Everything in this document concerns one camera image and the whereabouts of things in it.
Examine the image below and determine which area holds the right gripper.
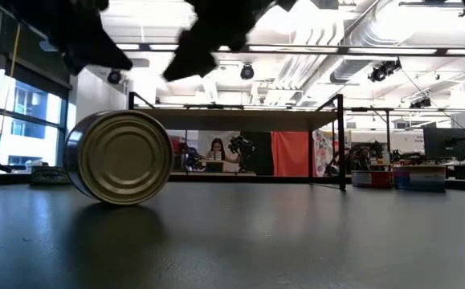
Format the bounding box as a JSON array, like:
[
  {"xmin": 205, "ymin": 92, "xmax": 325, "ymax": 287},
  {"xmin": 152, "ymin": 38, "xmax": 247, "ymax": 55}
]
[{"xmin": 162, "ymin": 0, "xmax": 297, "ymax": 83}]

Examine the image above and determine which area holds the orange fabric panel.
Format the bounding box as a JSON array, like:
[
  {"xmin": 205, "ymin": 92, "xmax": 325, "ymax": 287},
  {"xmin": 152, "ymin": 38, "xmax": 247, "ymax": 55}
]
[{"xmin": 271, "ymin": 131, "xmax": 316, "ymax": 177}]

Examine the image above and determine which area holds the large window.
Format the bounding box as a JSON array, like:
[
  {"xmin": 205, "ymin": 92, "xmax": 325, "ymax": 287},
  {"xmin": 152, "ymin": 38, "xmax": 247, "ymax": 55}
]
[{"xmin": 0, "ymin": 70, "xmax": 69, "ymax": 172}]

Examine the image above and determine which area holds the long black crossbar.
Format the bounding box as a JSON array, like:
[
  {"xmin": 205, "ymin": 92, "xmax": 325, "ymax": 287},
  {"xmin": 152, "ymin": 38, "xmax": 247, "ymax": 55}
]
[{"xmin": 99, "ymin": 43, "xmax": 465, "ymax": 58}]

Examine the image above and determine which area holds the colourful poster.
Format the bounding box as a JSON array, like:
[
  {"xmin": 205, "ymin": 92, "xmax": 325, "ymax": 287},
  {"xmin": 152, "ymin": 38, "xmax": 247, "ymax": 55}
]
[{"xmin": 314, "ymin": 130, "xmax": 334, "ymax": 177}]

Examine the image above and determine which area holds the black fabric panel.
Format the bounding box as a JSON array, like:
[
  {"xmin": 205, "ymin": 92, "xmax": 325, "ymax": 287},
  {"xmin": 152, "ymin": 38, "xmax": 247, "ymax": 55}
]
[{"xmin": 239, "ymin": 131, "xmax": 273, "ymax": 177}]

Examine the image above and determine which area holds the blue white label tin can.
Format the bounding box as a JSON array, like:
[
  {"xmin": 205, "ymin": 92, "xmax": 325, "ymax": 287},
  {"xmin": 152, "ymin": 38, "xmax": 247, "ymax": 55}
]
[
  {"xmin": 29, "ymin": 165, "xmax": 71, "ymax": 186},
  {"xmin": 63, "ymin": 109, "xmax": 174, "ymax": 206},
  {"xmin": 392, "ymin": 165, "xmax": 447, "ymax": 193}
]

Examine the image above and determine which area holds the black table mat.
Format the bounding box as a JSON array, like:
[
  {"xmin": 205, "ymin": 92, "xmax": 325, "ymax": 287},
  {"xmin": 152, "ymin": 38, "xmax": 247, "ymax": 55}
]
[{"xmin": 0, "ymin": 181, "xmax": 465, "ymax": 289}]

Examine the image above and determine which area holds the black metal table frame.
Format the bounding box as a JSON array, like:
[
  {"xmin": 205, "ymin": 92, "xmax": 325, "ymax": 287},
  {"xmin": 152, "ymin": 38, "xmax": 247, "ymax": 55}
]
[{"xmin": 0, "ymin": 170, "xmax": 465, "ymax": 193}]

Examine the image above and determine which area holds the black ceiling spotlight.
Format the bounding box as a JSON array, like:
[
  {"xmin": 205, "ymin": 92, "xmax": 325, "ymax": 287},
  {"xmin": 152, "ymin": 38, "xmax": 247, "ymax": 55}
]
[
  {"xmin": 408, "ymin": 96, "xmax": 433, "ymax": 110},
  {"xmin": 106, "ymin": 69, "xmax": 123, "ymax": 85},
  {"xmin": 239, "ymin": 63, "xmax": 255, "ymax": 81},
  {"xmin": 367, "ymin": 59, "xmax": 402, "ymax": 83}
]

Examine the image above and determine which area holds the black flat monitor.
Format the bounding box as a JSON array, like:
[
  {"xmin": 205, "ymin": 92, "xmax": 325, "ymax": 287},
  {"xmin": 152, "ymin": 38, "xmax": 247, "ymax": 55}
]
[{"xmin": 422, "ymin": 127, "xmax": 465, "ymax": 162}]

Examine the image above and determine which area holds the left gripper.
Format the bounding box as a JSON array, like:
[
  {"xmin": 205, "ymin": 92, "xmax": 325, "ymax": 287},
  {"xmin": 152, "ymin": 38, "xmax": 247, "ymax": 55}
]
[{"xmin": 43, "ymin": 0, "xmax": 133, "ymax": 76}]

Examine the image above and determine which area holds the person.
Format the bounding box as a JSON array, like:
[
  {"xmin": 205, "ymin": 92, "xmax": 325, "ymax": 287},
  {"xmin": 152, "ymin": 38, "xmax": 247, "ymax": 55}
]
[{"xmin": 204, "ymin": 137, "xmax": 239, "ymax": 164}]

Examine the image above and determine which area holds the silver ventilation duct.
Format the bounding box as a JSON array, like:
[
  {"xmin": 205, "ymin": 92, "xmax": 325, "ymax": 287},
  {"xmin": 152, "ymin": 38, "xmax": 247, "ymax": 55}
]
[{"xmin": 328, "ymin": 0, "xmax": 422, "ymax": 83}]

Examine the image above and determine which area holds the wooden shelf with black legs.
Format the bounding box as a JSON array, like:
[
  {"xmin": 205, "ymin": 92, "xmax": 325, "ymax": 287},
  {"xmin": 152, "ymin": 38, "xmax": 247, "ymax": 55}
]
[{"xmin": 127, "ymin": 91, "xmax": 346, "ymax": 192}]

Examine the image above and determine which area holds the thin yellow cable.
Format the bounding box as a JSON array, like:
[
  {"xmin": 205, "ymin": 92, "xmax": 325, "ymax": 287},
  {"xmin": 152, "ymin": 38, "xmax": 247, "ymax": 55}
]
[{"xmin": 0, "ymin": 22, "xmax": 22, "ymax": 161}]

